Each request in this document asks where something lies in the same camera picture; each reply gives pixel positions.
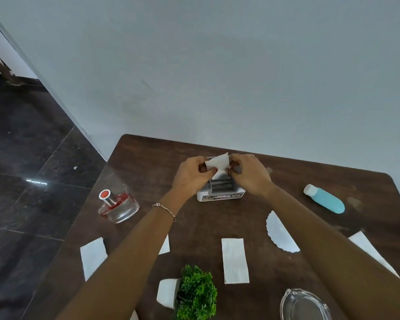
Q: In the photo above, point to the person's left forearm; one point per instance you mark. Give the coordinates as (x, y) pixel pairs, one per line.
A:
(120, 263)

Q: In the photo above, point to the grey white tissue holder box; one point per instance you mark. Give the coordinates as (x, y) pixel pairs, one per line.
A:
(221, 191)

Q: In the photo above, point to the person's left thumb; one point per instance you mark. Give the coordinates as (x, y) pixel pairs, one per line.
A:
(208, 171)

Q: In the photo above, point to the white paper napkin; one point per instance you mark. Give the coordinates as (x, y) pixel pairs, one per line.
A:
(92, 257)
(371, 251)
(235, 260)
(165, 246)

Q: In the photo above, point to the blue bottle white cap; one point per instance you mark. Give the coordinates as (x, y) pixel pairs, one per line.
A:
(325, 198)

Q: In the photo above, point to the person's left hand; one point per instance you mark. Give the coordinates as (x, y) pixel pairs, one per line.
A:
(190, 176)

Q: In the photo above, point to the clear glass dish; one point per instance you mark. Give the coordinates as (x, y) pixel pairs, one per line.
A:
(303, 306)

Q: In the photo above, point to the person's right forearm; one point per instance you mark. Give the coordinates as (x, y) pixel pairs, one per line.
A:
(336, 256)

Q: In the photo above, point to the white plant pot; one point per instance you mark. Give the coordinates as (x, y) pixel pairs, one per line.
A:
(167, 293)

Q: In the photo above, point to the green artificial plant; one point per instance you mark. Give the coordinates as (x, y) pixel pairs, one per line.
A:
(196, 293)

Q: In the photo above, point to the person's right thumb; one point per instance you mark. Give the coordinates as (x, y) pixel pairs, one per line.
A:
(232, 168)

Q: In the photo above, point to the white scalloped paper doily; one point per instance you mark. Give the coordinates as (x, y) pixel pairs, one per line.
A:
(281, 234)

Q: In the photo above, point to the white tissue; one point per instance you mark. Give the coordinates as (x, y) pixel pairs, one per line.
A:
(218, 163)

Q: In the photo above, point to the person's right hand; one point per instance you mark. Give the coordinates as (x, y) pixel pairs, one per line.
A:
(251, 176)

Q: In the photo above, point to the glass perfume bottle red cap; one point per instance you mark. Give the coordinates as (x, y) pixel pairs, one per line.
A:
(118, 204)

